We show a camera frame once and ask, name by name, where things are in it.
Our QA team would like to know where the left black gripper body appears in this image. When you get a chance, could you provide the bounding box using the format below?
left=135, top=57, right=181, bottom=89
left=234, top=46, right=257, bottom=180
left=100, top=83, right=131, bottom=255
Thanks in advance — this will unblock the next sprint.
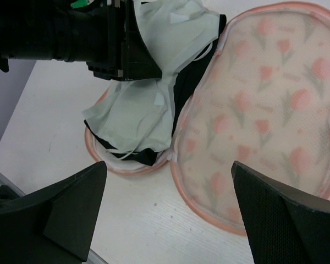
left=52, top=1, right=132, bottom=80

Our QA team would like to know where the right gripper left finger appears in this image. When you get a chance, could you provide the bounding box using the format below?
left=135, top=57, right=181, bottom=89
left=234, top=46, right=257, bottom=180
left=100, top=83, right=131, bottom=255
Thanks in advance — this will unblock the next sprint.
left=0, top=162, right=107, bottom=263

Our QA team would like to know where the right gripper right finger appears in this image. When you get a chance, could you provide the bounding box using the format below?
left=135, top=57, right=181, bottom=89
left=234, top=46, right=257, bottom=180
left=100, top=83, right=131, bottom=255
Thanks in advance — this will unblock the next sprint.
left=231, top=161, right=330, bottom=263

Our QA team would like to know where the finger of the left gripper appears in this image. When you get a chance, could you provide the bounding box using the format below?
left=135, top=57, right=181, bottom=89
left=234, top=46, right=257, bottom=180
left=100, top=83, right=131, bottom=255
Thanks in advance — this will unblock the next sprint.
left=123, top=1, right=162, bottom=80

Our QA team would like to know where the white and black bra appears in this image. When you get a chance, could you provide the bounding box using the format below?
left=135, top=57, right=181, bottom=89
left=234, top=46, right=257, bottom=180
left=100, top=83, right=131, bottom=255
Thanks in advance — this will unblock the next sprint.
left=82, top=1, right=227, bottom=166

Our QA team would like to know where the floral fabric laundry bag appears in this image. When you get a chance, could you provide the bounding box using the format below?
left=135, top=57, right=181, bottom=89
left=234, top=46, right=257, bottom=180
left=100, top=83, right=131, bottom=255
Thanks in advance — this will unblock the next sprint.
left=85, top=2, right=330, bottom=235

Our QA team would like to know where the green plastic tray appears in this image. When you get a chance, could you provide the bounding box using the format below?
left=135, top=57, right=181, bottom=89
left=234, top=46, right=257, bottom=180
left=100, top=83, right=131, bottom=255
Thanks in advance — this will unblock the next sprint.
left=70, top=0, right=91, bottom=9

